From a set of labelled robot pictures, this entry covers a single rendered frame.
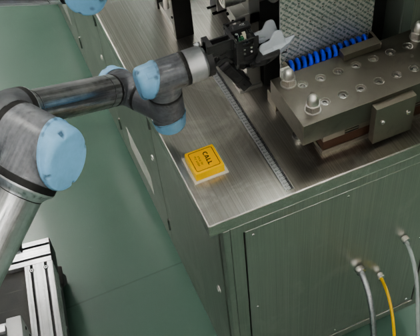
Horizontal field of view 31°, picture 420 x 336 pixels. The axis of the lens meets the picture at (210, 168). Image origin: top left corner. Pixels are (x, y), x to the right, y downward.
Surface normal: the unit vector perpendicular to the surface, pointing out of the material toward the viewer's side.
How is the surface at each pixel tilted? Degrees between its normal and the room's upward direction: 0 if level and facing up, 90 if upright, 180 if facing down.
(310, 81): 0
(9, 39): 0
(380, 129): 90
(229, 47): 90
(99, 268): 0
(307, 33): 90
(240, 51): 90
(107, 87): 52
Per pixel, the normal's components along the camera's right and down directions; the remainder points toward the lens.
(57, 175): 0.86, 0.29
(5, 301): -0.07, -0.64
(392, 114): 0.39, 0.69
